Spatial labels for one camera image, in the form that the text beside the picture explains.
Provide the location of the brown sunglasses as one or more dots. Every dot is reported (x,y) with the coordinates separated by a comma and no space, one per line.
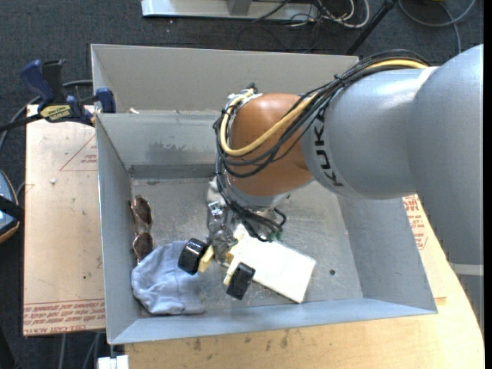
(142,213)

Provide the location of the grey metal bin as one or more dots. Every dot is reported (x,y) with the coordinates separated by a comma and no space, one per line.
(338,244)

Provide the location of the pale blue cloth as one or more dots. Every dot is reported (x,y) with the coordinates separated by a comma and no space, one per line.
(163,283)

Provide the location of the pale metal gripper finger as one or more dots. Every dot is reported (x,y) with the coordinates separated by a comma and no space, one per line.
(216,210)
(227,249)

